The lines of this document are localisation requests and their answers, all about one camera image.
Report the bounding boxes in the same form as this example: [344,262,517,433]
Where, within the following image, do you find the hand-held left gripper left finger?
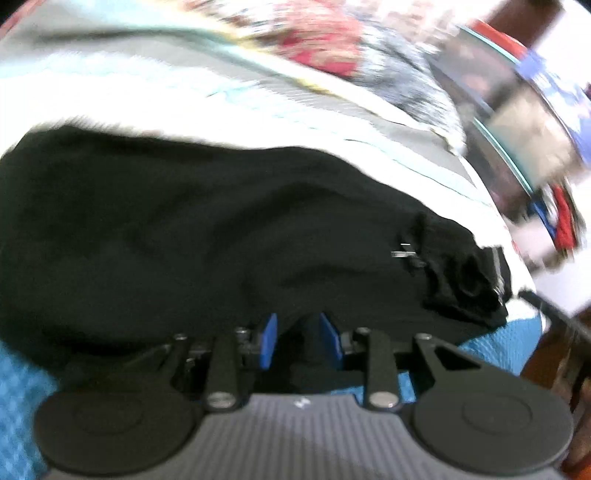
[137,313,279,412]

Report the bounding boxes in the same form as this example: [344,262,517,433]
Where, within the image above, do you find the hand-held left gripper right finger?
[318,313,481,411]

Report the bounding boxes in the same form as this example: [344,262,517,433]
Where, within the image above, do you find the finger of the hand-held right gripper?
[518,290,591,341]

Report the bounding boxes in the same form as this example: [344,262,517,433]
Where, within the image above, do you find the patterned bed sheet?
[0,0,548,480]

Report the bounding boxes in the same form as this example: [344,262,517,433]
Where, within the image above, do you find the blue printed cloth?
[515,46,591,169]

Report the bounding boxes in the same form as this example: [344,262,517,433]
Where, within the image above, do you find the pile of colourful clothes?
[524,182,585,261]

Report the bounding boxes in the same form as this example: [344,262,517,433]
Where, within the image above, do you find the black pants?
[0,124,513,372]

